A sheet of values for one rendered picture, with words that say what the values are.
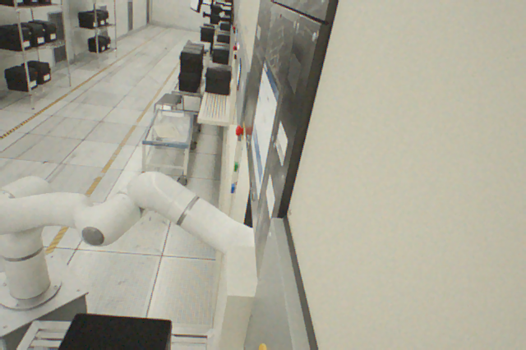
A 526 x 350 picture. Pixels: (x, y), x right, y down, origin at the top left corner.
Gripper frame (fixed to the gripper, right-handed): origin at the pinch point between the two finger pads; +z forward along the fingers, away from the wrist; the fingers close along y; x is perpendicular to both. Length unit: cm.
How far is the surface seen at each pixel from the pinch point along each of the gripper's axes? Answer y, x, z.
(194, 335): -12, -45, -43
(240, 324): 26.7, 12.3, -35.6
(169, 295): -95, -121, -61
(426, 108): 48, 57, -33
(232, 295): 26.6, 18.9, -37.8
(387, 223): 49, 50, -33
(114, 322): -5, -31, -66
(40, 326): -13, -45, -92
